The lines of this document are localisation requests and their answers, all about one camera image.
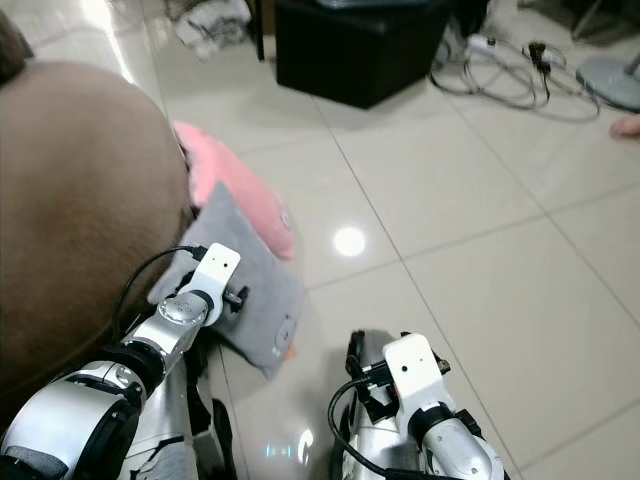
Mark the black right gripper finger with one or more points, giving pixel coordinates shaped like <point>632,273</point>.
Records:
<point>356,358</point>

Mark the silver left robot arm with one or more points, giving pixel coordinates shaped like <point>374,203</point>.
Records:
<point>80,410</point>

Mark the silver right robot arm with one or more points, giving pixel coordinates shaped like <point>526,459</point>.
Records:
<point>460,450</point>

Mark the grey square pillow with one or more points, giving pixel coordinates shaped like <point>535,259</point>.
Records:
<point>275,300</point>

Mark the brown fabric sofa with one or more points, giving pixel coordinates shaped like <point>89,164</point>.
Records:
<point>80,200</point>

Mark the grey left robot leg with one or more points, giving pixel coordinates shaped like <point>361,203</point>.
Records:
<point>175,455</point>

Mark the dark wooden furniture leg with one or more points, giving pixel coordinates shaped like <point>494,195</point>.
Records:
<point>263,30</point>

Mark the white crumpled cloth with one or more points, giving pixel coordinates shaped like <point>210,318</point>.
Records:
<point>212,25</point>

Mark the black box cabinet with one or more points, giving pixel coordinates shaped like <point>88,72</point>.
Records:
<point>360,50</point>

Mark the white power strip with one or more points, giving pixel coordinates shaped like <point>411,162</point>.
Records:
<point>482,43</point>

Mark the black plug adapter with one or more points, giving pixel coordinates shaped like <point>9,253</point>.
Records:
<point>540,55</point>

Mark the person's bare foot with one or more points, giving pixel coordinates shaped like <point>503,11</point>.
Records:
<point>628,126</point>

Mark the grey round fan base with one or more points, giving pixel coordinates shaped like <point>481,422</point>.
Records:
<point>610,82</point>

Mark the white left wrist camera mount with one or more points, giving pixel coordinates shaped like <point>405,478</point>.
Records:
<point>218,268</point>

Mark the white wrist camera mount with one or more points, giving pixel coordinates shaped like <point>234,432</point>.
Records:
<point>415,370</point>
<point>218,268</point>

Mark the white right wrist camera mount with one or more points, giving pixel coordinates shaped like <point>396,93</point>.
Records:
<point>415,370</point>

